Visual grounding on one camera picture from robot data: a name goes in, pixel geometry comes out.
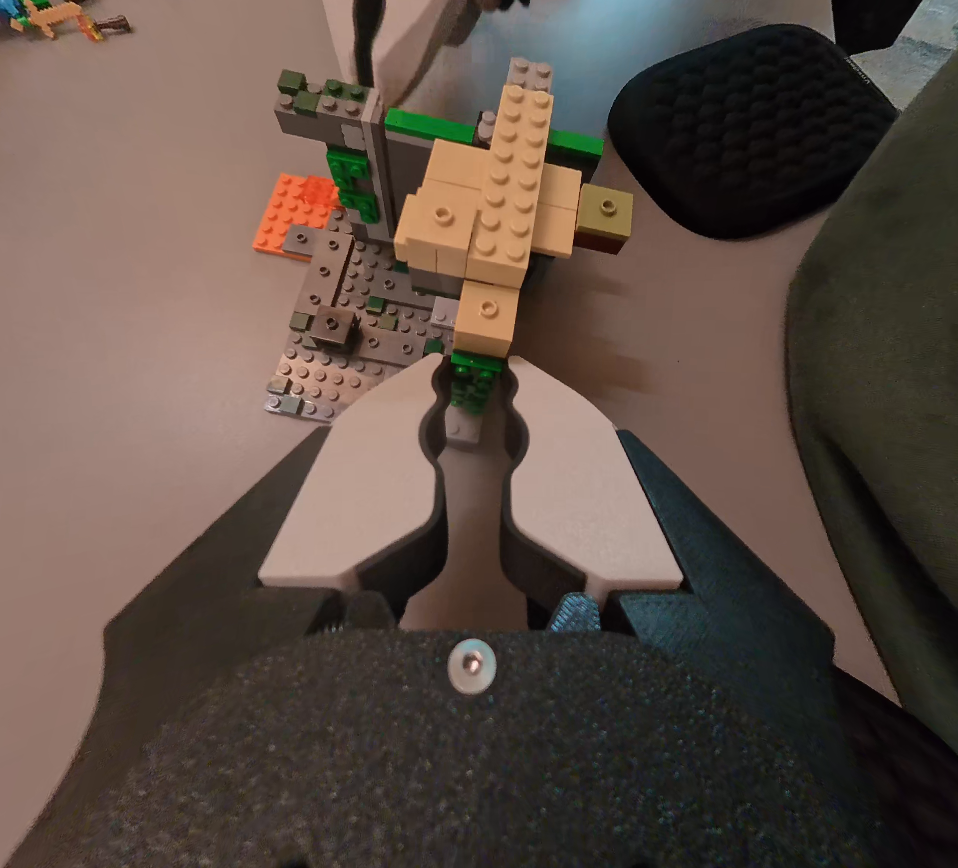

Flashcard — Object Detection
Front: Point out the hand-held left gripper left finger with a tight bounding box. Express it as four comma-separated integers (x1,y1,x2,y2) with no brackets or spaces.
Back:
258,353,449,618

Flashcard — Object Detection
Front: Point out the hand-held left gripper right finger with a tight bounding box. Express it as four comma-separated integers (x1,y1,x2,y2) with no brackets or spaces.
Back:
501,355,685,622

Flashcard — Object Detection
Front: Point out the grey tan lego building model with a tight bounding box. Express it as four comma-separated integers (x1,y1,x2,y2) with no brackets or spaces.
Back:
263,56,636,447

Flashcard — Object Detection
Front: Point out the grey desk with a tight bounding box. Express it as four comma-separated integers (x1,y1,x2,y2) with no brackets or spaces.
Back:
0,0,929,843

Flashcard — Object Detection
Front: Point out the black mesh cushion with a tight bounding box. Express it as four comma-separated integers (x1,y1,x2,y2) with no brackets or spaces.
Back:
608,24,901,240

